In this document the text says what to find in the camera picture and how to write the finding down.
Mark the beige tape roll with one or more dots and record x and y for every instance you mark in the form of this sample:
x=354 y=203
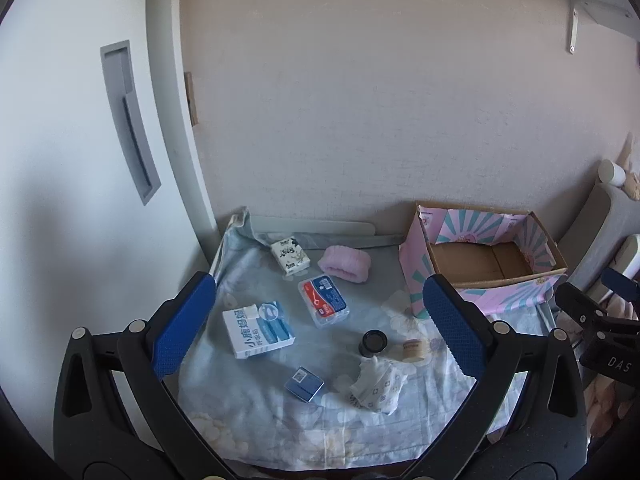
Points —
x=414 y=351

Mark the white cup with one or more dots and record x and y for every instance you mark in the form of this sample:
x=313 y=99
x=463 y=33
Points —
x=612 y=171

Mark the pink fluffy wristband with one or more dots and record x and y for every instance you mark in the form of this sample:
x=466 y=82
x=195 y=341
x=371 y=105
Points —
x=345 y=262

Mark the small blue box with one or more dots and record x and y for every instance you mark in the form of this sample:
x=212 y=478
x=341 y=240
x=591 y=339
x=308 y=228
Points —
x=303 y=385

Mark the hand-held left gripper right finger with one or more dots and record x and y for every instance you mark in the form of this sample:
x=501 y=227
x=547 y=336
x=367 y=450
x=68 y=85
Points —
x=452 y=330

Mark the clear plastic box blue label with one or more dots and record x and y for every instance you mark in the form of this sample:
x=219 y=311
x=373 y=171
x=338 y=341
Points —
x=324 y=301

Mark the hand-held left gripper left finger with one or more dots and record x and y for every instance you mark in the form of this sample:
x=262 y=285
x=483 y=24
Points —
x=185 y=325

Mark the beige plush toy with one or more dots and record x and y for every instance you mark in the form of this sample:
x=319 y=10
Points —
x=631 y=170

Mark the pink fluffy fabric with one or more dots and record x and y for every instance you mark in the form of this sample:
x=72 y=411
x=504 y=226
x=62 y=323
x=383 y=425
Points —
x=602 y=405

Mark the white patterned tissue pack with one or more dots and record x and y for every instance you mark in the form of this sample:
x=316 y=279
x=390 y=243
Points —
x=290 y=255

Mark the white patterned sock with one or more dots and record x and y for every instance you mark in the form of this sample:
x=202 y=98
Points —
x=377 y=387

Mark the pink striped cardboard box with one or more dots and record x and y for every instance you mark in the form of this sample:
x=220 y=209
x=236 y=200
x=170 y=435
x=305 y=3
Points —
x=415 y=260

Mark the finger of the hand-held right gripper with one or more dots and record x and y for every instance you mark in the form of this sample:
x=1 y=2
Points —
x=622 y=285

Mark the light blue floral bedsheet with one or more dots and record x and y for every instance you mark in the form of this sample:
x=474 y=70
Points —
x=260 y=415

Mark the white and blue carton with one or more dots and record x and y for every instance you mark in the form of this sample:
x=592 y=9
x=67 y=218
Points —
x=257 y=330

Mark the white wall shelf bracket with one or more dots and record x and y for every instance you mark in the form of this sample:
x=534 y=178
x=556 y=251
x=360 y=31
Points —
x=595 y=10

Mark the black round jar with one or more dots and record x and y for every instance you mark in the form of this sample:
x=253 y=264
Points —
x=372 y=342

